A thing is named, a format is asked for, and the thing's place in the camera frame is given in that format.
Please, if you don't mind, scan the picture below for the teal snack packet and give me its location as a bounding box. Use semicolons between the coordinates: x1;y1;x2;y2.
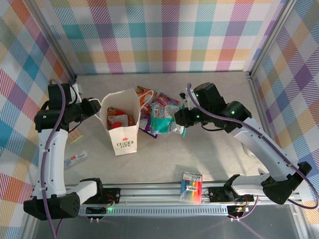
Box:
149;99;187;138

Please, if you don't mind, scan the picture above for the purple Fox's candy packet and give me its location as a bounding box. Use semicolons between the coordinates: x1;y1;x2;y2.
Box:
149;92;180;111

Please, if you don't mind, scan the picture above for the red cookie bag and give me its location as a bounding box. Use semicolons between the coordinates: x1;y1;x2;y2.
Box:
106;107;137;130

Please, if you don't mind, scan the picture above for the purple white snack packet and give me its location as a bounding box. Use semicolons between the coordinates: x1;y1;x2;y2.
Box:
139;112;160;139

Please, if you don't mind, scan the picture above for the orange snack packet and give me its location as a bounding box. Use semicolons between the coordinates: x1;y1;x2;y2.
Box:
136;86;158;113

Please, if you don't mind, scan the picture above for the green picnic print paper bag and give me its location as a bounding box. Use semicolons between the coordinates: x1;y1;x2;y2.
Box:
87;88;155;157

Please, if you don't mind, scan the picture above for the sponge pad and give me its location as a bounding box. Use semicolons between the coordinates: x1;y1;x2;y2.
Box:
68;128;84;145

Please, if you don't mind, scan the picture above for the colourful highlighter pack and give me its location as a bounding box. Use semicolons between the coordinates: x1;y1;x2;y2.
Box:
179;171;203;204

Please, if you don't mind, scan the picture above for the left controller board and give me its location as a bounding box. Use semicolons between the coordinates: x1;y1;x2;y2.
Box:
85;206;112;223

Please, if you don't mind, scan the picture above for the controller board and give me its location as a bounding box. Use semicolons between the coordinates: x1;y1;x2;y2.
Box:
227;204;250;222
85;206;112;223

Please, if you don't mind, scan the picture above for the right controller board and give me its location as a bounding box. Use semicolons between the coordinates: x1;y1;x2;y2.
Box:
227;204;250;222

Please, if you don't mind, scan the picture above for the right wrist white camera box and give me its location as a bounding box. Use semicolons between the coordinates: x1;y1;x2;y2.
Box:
179;89;194;110

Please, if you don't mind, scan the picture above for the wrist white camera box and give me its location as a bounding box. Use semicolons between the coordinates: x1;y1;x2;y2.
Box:
179;89;194;110
70;84;83;103

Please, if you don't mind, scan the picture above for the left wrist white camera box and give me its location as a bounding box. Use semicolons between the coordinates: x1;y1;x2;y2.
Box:
70;84;83;103

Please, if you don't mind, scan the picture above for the aluminium side rail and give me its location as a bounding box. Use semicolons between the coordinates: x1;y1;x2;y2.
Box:
248;72;286;184

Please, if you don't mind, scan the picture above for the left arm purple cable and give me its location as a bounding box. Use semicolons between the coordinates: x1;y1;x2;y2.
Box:
42;79;83;239

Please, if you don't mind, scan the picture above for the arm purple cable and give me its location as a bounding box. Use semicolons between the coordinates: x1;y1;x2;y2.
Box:
186;83;319;221
42;79;83;239

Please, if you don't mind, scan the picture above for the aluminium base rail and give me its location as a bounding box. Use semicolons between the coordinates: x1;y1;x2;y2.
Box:
27;183;304;209

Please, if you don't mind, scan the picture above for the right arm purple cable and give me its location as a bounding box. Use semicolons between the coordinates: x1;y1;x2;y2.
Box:
186;83;319;221

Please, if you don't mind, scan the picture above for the aluminium frame post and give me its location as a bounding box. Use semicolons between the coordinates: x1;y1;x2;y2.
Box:
247;0;301;80
24;0;78;80

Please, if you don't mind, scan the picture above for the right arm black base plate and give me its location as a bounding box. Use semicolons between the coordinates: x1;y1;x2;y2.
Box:
208;185;255;203

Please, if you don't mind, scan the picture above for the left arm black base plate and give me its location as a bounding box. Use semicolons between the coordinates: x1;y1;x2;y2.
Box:
98;187;122;204

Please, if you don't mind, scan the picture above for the slotted metal cable duct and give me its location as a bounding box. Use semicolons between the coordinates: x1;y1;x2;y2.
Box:
37;207;230;217

